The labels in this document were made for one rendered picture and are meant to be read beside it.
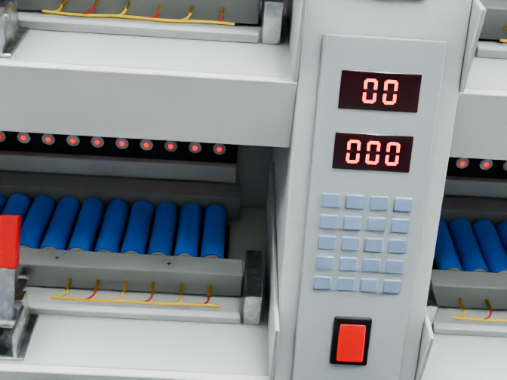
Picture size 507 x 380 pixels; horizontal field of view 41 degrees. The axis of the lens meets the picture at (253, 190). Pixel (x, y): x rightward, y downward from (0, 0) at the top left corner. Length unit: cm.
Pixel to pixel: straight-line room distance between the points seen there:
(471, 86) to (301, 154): 11
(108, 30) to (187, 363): 22
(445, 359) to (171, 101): 26
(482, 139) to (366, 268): 11
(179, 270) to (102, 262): 6
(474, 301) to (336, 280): 15
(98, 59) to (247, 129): 10
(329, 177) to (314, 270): 6
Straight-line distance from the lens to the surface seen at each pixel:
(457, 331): 52
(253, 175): 61
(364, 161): 41
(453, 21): 41
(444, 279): 53
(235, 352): 48
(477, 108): 42
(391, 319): 45
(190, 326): 50
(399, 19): 40
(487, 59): 47
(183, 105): 41
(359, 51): 39
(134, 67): 41
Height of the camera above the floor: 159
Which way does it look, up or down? 17 degrees down
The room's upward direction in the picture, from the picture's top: 4 degrees clockwise
